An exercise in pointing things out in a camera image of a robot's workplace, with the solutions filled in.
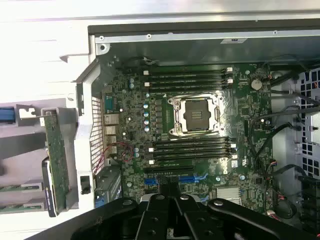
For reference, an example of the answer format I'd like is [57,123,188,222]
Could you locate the RAM slot with white latches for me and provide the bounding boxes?
[148,143,237,154]
[143,77,235,88]
[148,153,238,165]
[143,67,234,76]

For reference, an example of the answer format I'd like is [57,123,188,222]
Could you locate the RAM slot with black latches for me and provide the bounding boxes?
[152,137,232,148]
[152,149,233,159]
[149,83,232,91]
[149,73,232,81]

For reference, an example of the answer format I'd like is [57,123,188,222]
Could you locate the green RAM stick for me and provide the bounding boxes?
[0,199,46,214]
[0,183,45,193]

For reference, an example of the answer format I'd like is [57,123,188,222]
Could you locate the silver chipset heat sink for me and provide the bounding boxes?
[215,187,242,204]

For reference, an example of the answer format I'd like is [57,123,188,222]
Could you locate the blue expansion slot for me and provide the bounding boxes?
[144,174,209,187]

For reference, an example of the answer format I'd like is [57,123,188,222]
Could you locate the black expansion slot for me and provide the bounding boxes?
[143,164,195,176]

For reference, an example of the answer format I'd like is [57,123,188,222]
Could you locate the silver rear port block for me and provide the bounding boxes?
[101,92,119,160]

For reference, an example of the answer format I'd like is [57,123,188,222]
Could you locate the open grey PC case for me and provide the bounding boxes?
[71,13,320,221]

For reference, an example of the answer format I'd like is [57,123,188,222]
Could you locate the green graphics card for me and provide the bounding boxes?
[39,108,71,218]

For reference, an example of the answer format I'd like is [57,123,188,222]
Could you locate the green motherboard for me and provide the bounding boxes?
[101,62,276,216]

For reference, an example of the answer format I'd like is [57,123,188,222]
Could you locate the perforated metal disk bay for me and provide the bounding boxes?
[294,66,320,181]

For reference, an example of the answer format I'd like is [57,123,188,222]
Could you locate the grey parts rack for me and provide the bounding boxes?
[0,98,81,219]

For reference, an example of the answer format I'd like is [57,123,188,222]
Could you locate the silver coin cell battery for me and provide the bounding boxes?
[250,79,263,91]

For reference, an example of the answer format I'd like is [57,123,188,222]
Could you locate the blue ribbed part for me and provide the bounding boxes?
[0,106,14,124]

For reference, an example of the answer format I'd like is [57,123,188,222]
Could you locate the thin red wire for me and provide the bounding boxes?
[92,141,135,176]

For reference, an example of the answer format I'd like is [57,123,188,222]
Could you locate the black cable bundle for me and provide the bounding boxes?
[249,119,310,220]

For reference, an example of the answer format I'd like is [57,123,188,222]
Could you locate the CPU socket with metal frame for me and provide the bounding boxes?
[166,92,221,139]

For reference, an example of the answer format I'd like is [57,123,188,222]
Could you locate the black power cable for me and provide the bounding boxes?
[248,104,320,126]

